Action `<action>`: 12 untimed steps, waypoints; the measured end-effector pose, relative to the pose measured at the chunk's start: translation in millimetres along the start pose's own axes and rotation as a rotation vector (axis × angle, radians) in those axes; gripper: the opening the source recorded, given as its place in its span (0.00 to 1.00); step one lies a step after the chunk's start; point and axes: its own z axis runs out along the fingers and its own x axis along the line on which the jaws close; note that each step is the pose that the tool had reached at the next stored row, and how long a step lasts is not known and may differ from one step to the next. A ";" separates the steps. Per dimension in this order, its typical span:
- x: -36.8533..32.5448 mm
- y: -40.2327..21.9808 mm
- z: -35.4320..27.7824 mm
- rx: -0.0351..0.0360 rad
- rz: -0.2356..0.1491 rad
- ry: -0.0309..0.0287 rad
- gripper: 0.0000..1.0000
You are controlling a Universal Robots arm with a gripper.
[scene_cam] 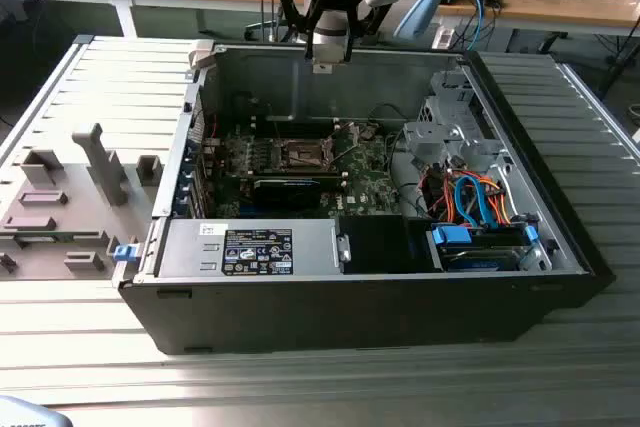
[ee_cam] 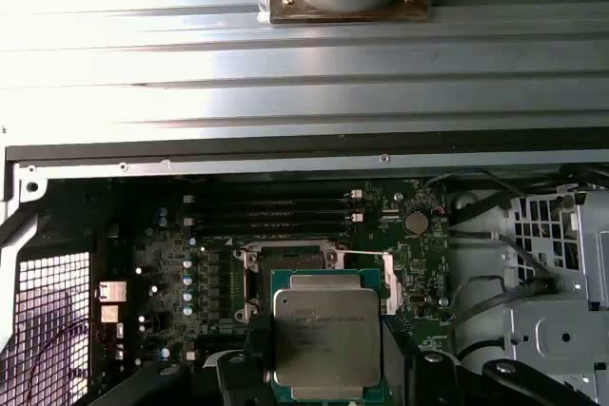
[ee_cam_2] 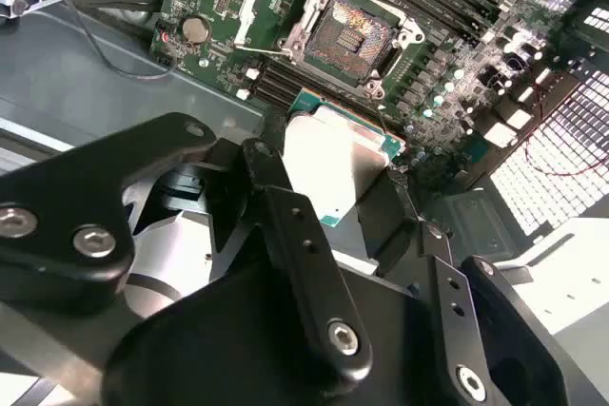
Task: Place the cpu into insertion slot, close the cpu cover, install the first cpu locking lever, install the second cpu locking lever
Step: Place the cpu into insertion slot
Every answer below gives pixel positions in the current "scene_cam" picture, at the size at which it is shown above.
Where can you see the small white device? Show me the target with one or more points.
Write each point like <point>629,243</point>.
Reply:
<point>443,38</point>

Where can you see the beige case latch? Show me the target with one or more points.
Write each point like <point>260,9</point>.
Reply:
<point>202,54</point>

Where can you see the CPU socket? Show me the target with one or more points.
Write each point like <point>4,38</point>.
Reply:
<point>305,154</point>

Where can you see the green motherboard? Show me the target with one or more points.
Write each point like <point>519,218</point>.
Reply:
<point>372,182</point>

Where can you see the black graphics card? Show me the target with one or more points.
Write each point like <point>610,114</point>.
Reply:
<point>285,195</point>

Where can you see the grey power supply unit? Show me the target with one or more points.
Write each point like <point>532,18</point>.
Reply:
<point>190,247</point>

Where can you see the black plastic shroud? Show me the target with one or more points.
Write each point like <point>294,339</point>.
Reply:
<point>375,242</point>

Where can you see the grey parts rack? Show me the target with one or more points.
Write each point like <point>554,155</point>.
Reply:
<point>80,219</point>

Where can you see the hard disk in blue carrier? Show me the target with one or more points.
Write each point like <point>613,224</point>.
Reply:
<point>480,261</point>

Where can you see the RAM stick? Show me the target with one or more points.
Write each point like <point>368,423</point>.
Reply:
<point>45,238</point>

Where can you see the silver CPU green edge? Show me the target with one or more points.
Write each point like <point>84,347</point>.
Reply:
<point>330,54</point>

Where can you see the pale grey device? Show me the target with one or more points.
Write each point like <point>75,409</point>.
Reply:
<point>25,414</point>

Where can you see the RAM slot white clips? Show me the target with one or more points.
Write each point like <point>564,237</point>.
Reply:
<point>287,129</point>
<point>287,121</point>

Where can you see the black PC case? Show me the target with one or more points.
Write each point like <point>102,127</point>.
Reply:
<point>350,312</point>

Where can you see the blue disk carrier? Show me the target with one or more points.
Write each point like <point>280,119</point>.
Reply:
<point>125,253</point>

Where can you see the perforated metal drive cage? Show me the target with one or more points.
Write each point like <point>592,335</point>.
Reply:
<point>450,92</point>

